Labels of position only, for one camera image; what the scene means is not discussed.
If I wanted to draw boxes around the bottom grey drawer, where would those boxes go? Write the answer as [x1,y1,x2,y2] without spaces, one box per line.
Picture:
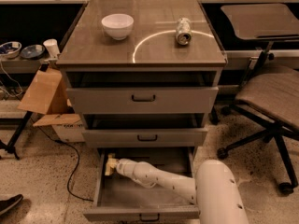
[84,147,199,223]

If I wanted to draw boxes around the grey drawer cabinet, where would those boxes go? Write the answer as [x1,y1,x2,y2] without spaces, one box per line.
[56,0,227,151]

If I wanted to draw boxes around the grey office chair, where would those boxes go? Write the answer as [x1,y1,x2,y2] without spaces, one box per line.
[217,3,299,195]

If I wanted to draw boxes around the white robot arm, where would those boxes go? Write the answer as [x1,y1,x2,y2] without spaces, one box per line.
[115,159,249,224]

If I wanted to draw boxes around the grey side shelf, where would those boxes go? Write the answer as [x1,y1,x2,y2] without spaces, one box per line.
[0,59,56,74]

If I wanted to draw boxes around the crushed metal can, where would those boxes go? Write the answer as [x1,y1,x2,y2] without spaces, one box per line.
[176,18,192,46]

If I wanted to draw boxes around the black shoe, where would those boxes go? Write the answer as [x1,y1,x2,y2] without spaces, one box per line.
[0,194,23,216]

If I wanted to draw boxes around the yellow sponge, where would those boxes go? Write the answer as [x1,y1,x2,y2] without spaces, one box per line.
[105,153,118,175]

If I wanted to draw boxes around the open cardboard box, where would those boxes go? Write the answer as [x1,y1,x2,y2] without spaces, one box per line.
[18,68,84,143]

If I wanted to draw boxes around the white paper cup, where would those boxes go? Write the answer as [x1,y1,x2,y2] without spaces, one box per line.
[43,39,60,58]

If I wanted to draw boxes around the white ceramic bowl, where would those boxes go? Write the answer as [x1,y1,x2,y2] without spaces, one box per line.
[101,14,134,40]

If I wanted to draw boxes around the middle grey drawer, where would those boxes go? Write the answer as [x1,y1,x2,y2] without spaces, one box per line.
[82,128,207,148]

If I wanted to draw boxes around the black floor cable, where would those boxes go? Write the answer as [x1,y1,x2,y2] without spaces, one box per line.
[29,119,94,203]

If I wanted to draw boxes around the black tripod stand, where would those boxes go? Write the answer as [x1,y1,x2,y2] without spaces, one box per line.
[0,111,32,160]

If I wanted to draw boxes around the dark blue plate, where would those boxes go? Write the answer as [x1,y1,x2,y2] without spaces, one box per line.
[21,44,45,60]

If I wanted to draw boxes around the top grey drawer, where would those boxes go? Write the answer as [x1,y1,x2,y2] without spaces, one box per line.
[66,87,218,115]

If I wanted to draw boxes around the grey drawer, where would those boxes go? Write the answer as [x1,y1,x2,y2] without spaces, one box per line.
[84,147,199,223]
[66,87,218,115]
[82,128,207,148]

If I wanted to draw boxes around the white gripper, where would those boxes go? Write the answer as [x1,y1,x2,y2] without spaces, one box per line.
[116,159,131,175]

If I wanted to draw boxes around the blue patterned bowl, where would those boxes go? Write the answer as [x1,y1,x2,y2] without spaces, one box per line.
[0,41,21,59]

